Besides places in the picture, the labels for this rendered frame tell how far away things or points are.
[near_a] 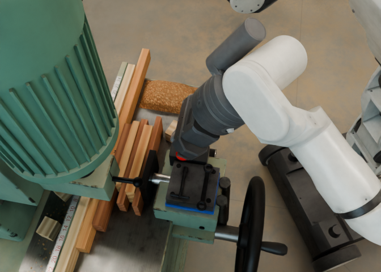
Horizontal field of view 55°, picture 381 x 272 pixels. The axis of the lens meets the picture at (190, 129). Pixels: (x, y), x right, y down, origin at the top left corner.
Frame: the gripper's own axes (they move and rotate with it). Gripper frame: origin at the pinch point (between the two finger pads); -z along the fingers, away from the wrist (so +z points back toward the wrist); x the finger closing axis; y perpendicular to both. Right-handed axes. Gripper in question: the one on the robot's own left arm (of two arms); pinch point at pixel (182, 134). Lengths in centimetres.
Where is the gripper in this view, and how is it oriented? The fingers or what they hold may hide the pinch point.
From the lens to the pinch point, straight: 67.4
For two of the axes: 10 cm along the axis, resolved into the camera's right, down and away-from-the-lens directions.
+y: -8.5, -3.9, -3.5
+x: 1.8, -8.5, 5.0
